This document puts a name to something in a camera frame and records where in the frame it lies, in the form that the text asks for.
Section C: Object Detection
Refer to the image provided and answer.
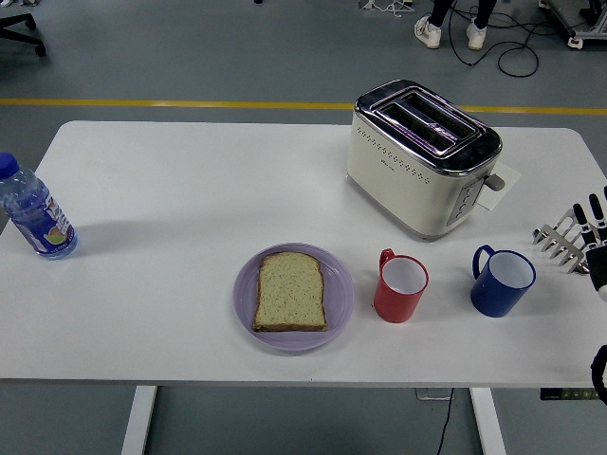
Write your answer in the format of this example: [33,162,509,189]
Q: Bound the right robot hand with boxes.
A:
[572,186,607,304]

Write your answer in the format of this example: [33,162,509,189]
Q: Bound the blue enamel cup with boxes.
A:
[470,244,538,319]

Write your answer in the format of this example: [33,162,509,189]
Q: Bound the red enamel cup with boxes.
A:
[373,247,430,325]

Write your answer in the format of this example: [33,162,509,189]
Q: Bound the slice of bread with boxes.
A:
[251,251,329,333]

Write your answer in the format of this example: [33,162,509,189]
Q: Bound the metal toast rack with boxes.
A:
[531,209,594,276]

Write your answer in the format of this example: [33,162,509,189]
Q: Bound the white paper card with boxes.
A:
[476,160,523,211]

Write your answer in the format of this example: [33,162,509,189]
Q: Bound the table height control panel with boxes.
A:
[539,388,597,402]

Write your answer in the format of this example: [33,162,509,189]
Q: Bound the white table leg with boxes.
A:
[469,387,507,455]
[120,385,158,455]

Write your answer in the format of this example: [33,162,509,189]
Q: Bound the cream and chrome toaster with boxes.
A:
[344,79,507,243]

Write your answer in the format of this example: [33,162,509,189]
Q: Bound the grey box under table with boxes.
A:
[414,388,454,402]

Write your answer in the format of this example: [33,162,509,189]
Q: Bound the purple plate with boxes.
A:
[232,242,356,353]

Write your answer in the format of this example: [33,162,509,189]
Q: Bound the person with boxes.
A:
[414,0,499,51]

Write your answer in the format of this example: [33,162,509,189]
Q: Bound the water bottle with blue cap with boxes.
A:
[0,151,80,261]

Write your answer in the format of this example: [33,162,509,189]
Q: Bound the black office chair base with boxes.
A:
[0,12,47,58]

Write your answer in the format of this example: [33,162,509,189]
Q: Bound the black cable under table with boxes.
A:
[434,388,456,455]

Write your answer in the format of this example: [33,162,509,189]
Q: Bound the black floor cable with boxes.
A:
[445,0,570,78]

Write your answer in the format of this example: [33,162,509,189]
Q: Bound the metal equipment frame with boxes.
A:
[539,0,607,49]

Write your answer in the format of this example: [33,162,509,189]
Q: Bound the white floor cables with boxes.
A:
[358,0,414,19]

